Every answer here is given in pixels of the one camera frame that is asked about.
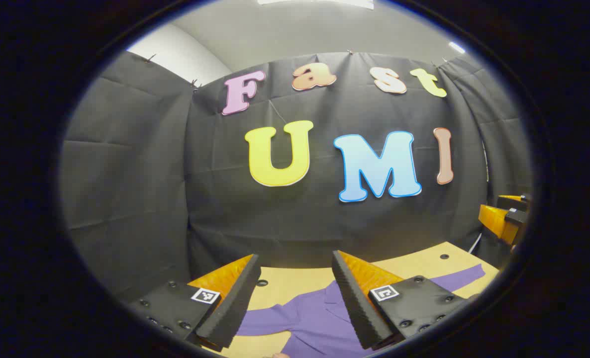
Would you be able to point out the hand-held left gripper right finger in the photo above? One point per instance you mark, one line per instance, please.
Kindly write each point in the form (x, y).
(354, 303)

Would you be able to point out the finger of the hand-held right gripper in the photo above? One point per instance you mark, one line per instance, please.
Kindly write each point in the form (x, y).
(511, 201)
(494, 221)

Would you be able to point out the purple knit cardigan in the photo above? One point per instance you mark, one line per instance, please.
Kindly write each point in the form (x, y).
(310, 318)

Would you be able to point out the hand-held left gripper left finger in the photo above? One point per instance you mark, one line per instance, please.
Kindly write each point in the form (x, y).
(235, 303)

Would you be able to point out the ceiling light panel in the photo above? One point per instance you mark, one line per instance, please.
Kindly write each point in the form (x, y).
(456, 47)
(315, 2)

